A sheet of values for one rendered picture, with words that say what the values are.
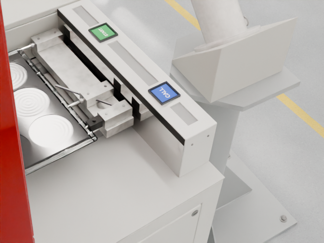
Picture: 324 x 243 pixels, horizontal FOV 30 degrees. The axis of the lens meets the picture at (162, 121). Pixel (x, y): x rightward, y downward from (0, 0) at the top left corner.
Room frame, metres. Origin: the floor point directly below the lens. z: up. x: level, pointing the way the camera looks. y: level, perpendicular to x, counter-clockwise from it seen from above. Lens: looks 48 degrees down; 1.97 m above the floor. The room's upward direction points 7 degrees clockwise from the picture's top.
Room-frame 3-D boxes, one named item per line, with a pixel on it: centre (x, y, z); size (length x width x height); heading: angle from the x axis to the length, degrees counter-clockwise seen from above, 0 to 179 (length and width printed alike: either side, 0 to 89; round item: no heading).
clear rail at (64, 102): (1.04, 0.27, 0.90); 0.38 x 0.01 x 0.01; 42
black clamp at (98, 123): (0.95, 0.16, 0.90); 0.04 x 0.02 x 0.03; 132
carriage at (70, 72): (1.11, 0.22, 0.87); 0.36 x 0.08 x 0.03; 42
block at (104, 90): (1.05, 0.17, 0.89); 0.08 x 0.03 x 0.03; 132
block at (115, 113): (0.99, 0.12, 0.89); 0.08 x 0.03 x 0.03; 132
